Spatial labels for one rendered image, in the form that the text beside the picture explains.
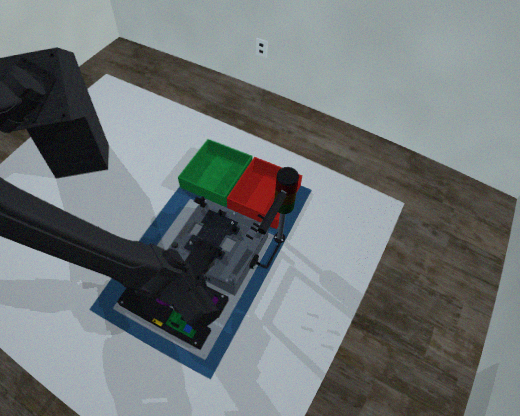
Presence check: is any green circuit board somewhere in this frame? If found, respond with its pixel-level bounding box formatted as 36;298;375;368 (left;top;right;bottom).
165;310;196;338

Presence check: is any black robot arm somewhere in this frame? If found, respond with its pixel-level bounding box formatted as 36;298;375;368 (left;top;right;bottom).
0;58;220;331

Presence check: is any green bin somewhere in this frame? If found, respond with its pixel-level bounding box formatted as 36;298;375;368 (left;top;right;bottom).
178;139;253;207

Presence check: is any red tray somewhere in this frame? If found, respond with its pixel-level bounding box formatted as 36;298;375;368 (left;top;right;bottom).
227;157;282;222

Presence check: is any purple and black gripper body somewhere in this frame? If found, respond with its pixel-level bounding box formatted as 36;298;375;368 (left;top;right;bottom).
158;289;214;314

